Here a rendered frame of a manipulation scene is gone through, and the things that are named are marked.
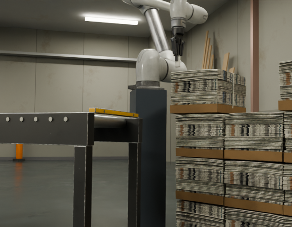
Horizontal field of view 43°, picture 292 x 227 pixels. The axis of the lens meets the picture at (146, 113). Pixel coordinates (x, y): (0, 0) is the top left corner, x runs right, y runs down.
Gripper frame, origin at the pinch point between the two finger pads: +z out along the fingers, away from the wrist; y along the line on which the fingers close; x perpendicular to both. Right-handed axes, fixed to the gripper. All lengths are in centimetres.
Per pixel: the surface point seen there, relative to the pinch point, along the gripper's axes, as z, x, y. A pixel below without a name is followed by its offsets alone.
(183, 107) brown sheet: 29.7, -17.8, -19.6
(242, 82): 13.7, -36.0, 12.9
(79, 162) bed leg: 54, -26, -98
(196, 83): 17.3, -25.3, -18.7
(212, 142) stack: 48, -35, -19
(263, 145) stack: 48, -61, -19
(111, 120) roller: 38, -12, -68
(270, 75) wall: -48, 92, 386
